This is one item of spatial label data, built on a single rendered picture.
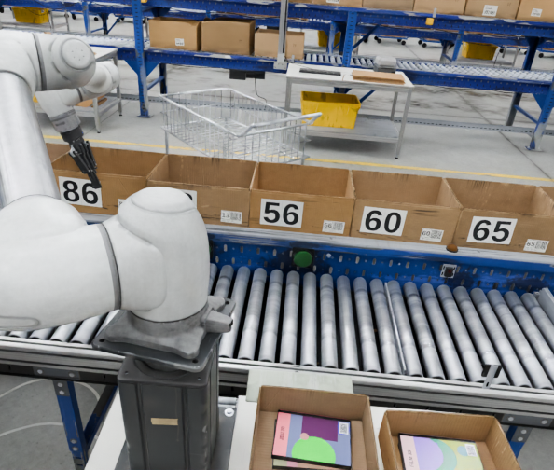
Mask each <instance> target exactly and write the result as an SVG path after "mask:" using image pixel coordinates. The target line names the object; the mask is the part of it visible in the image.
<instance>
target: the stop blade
mask: <svg viewBox="0 0 554 470"><path fill-rule="evenodd" d="M383 289H384V293H385V297H386V302H387V306H388V311H389V315H390V320H391V324H392V329H393V333H394V337H395V346H396V350H397V354H398V359H399V364H400V367H401V372H402V376H405V374H406V366H405V362H404V358H403V353H402V350H401V345H400V341H399V336H398V333H397V328H396V324H395V317H394V313H393V308H392V304H391V299H390V296H389V291H388V287H387V283H385V284H384V287H383Z"/></svg>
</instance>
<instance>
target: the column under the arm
mask: <svg viewBox="0 0 554 470"><path fill-rule="evenodd" d="M218 389H219V341H218V342H217V344H216V346H215V348H214V350H213V352H212V354H211V356H210V358H209V360H208V362H207V364H206V366H205V368H204V370H202V371H200V372H189V371H185V370H182V369H178V370H175V371H162V370H159V369H154V368H152V367H151V366H149V365H148V364H147V363H146V362H145V361H140V360H136V359H132V358H128V357H125V359H124V361H123V363H122V366H121V368H120V370H119V372H118V392H119V399H120V405H121V412H122V419H123V425H124V431H125V437H126V438H125V441H124V444H123V447H122V449H121V452H120V454H119V456H118V461H117V464H116V466H115V469H114V470H229V458H230V452H231V445H232V438H233V432H234V425H235V419H236V412H237V408H227V407H219V406H218Z"/></svg>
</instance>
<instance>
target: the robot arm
mask: <svg viewBox="0 0 554 470"><path fill-rule="evenodd" d="M119 83H120V72H119V70H118V69H117V67H116V66H115V65H114V64H113V63H111V62H96V60H95V56H94V53H93V50H92V49H91V47H90V45H89V44H88V43H87V42H85V41H84V40H83V39H81V38H79V37H77V36H74V35H50V34H39V33H24V32H18V31H8V30H0V206H1V211H0V330H1V331H32V330H40V329H46V328H52V327H56V326H61V325H69V324H72V323H76V322H80V321H84V320H87V319H89V318H93V317H96V316H99V315H102V314H104V313H107V312H110V311H116V310H126V311H125V312H124V313H123V315H122V316H121V317H120V318H119V319H118V321H117V322H115V323H114V324H113V325H111V326H110V327H108V328H107V329H106V331H105V336H106V339H107V340H108V341H110V342H126V343H130V344H134V345H139V346H143V347H147V348H151V349H156V350H160V351H165V352H168V353H175V354H178V355H180V356H182V357H183V358H186V359H193V358H195V357H197V356H198V355H199V352H200V345H201V342H202V340H203V339H204V337H205V335H206V333H207V332H212V333H229V332H230V331H231V329H232V327H231V326H232V325H233V319H232V318H231V317H228V316H227V315H225V314H222V313H220V311H222V310H223V309H224V308H225V300H224V299H223V298H222V297H212V296H208V286H209V278H210V253H209V242H208V236H207V231H206V227H205V225H204V222H203V220H202V217H201V215H200V213H199V212H198V210H197V208H196V207H195V205H194V203H193V202H192V200H191V199H190V198H189V196H188V195H187V194H185V193H184V192H182V191H180V190H177V189H174V188H169V187H148V188H145V189H142V190H140V191H138V192H137V193H134V194H132V195H130V196H129V197H128V198H127V199H126V200H125V201H123V202H122V204H121V205H120V206H119V207H118V214H117V215H115V216H113V217H111V218H109V219H107V220H106V221H104V222H103V223H101V224H93V225H88V224H87V223H86V221H85V220H84V219H83V218H82V217H81V215H80V214H79V212H78V211H77V209H76V208H74V207H73V206H72V205H70V204H68V203H66V202H64V201H62V199H61V195H60V192H59V189H58V186H57V182H56V179H55V175H54V172H53V169H52V166H51V162H50V159H49V155H48V150H47V147H46V143H45V140H44V136H43V133H42V130H41V127H40V123H39V120H38V116H37V113H36V110H35V104H34V101H33V98H34V96H35V97H36V99H37V100H38V102H39V104H40V106H41V107H42V109H43V110H44V111H45V112H46V113H47V115H48V117H49V119H50V121H51V122H52V124H53V126H54V128H55V130H56V131H60V135H61V137H62V139H63V140H64V141H65V142H67V143H68V144H69V147H70V148H71V152H68V154H69V156H70V157H72V158H73V160H74V161H75V163H76V165H77V166H78V168H79V169H80V171H81V172H83V173H84V174H87V175H88V177H89V179H90V181H91V183H92V185H93V187H94V189H97V188H101V187H102V185H101V183H100V181H99V179H98V177H97V175H96V173H97V172H96V170H95V169H97V167H95V166H97V164H96V161H95V158H94V156H93V154H92V151H91V148H90V141H89V140H88V141H85V140H84V138H83V137H82V136H83V135H84V132H83V131H82V129H81V127H80V125H78V124H80V120H79V118H78V116H77V114H76V110H75V109H74V105H76V104H79V103H81V102H84V101H87V100H91V99H94V98H97V97H100V96H103V95H105V94H106V93H108V92H110V91H112V90H114V89H115V88H116V87H117V86H118V84H119Z"/></svg>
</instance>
